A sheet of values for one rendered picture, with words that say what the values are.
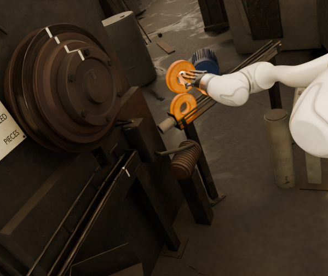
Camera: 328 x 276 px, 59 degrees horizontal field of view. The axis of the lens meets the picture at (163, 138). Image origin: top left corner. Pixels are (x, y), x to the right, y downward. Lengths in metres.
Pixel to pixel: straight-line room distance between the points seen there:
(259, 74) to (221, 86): 0.15
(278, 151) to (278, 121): 0.20
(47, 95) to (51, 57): 0.13
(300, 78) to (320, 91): 0.27
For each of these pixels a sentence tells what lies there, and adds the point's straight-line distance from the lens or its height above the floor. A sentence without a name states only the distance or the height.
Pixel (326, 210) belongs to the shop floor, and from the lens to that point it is 1.87.
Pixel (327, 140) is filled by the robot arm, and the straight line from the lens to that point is 0.59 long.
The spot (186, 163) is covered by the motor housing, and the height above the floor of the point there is 0.51.
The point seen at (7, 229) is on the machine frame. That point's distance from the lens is 1.13.
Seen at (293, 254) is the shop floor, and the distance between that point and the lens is 1.70.
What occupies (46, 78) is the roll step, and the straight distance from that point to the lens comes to 1.02.
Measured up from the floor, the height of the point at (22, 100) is 1.20.
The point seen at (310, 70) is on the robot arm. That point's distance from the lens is 0.85.
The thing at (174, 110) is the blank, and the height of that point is 0.73.
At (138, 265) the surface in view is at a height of 0.61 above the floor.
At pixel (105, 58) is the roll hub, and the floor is 1.17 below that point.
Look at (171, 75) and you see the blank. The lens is 1.38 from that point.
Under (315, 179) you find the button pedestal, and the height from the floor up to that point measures 0.05.
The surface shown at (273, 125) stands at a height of 0.49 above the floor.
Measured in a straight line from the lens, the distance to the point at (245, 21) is 3.68.
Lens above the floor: 1.44
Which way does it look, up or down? 32 degrees down
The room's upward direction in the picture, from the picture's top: 23 degrees counter-clockwise
